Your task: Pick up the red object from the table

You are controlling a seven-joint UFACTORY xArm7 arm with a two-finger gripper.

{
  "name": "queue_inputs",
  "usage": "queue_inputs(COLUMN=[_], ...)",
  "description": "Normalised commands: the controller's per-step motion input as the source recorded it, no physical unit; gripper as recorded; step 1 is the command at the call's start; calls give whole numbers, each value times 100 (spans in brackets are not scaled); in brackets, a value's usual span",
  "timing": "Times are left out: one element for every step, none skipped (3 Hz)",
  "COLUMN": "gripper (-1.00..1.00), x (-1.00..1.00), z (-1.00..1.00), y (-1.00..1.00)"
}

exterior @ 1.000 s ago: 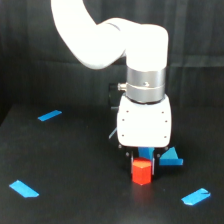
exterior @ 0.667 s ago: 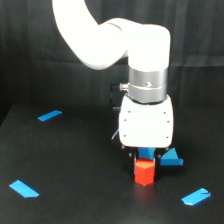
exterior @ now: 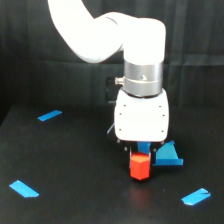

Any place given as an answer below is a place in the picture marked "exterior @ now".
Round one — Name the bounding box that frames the blue tape strip bottom left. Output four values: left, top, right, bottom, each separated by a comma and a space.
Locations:
9, 180, 39, 198

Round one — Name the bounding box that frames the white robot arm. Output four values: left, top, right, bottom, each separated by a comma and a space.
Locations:
47, 0, 172, 166

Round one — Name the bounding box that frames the red hexagonal block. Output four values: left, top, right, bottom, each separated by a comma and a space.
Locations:
130, 152, 150, 180

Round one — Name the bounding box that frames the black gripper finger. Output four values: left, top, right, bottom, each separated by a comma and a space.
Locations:
149, 149, 157, 169
125, 152, 132, 169

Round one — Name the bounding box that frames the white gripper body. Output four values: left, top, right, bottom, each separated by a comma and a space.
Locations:
107, 89, 169, 151

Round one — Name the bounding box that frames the blue tape strip top left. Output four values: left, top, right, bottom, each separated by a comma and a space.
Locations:
37, 110, 62, 122

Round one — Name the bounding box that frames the blue tape strip bottom right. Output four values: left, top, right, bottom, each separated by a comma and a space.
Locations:
181, 188, 211, 206

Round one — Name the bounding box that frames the blue tape strip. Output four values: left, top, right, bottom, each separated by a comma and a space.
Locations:
37, 110, 62, 122
181, 188, 211, 206
9, 180, 39, 198

